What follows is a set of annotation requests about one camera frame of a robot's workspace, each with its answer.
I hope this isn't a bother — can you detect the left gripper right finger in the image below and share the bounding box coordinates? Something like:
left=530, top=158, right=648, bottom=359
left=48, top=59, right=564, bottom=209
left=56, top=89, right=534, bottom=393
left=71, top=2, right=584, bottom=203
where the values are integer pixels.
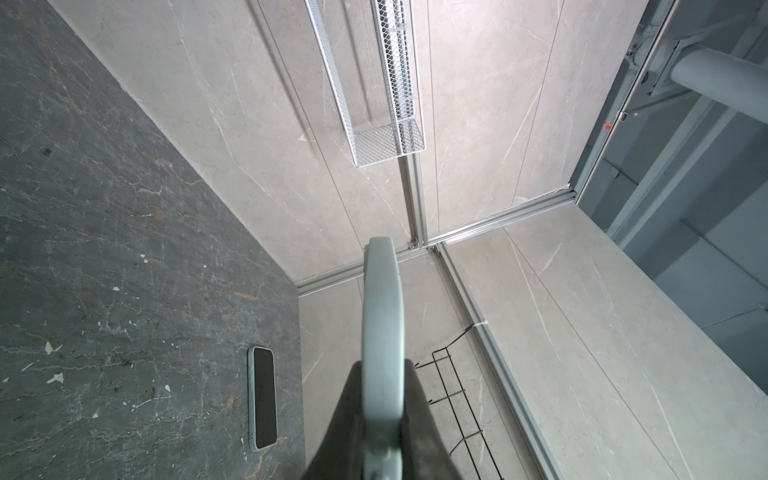
left=401, top=359, right=461, bottom=479

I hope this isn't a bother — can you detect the white wire mesh basket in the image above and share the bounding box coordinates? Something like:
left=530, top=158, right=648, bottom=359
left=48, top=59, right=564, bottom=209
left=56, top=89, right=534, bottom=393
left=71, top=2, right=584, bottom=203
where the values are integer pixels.
left=305, top=1, right=426, bottom=168

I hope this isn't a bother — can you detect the black wire hook rack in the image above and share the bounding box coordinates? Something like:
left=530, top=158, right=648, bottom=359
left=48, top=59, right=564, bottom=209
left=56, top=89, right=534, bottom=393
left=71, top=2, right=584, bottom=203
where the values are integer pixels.
left=415, top=328, right=505, bottom=479

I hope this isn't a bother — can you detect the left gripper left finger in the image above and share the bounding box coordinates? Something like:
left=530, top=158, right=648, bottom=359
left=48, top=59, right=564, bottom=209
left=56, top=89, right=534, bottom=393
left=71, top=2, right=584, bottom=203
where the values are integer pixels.
left=302, top=361, right=364, bottom=480

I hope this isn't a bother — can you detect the black phone right side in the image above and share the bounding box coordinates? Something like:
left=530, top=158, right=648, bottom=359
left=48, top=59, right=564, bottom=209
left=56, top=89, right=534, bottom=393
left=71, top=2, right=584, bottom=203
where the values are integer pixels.
left=247, top=346, right=278, bottom=452

